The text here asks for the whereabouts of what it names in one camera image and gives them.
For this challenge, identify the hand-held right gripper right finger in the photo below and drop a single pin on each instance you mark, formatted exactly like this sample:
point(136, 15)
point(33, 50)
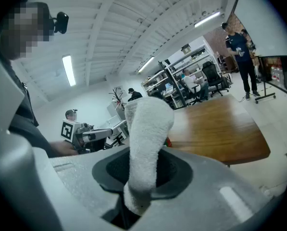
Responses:
point(201, 201)

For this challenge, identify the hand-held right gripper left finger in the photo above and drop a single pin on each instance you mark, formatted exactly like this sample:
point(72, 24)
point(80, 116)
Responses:
point(80, 177)

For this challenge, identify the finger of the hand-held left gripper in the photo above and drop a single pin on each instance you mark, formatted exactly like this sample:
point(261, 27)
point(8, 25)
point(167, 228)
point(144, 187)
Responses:
point(98, 134)

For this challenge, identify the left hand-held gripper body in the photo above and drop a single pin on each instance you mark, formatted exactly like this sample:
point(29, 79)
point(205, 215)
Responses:
point(70, 131)

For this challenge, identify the white cloth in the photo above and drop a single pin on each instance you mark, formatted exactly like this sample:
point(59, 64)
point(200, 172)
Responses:
point(148, 138)

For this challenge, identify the person's left forearm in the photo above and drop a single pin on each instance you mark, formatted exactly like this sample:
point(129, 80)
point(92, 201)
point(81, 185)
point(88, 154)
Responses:
point(62, 149)

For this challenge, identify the white cabinet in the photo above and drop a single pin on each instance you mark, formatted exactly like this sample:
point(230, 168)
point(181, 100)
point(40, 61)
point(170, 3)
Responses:
point(116, 119)

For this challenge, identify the black coat rack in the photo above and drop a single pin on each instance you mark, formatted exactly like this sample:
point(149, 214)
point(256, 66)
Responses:
point(116, 96)

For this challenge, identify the person's black shirt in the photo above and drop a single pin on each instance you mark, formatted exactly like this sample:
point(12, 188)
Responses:
point(25, 119)

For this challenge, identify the ceiling tube light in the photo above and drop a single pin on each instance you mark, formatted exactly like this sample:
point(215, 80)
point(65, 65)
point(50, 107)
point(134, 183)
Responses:
point(207, 19)
point(69, 70)
point(146, 64)

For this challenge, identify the person's head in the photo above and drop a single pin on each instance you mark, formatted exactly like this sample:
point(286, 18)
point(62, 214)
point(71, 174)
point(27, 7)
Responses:
point(23, 30)

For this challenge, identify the black mesh office chair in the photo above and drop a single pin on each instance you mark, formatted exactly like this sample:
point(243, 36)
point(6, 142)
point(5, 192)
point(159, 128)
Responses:
point(211, 74)

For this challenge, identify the white shelving unit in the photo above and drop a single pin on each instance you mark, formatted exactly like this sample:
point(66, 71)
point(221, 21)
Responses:
point(201, 56)

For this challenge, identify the whiteboard on rolling stand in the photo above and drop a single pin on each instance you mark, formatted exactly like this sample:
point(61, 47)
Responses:
point(265, 20)

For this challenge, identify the black head-worn camera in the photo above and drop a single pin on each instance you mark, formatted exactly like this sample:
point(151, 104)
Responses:
point(61, 21)

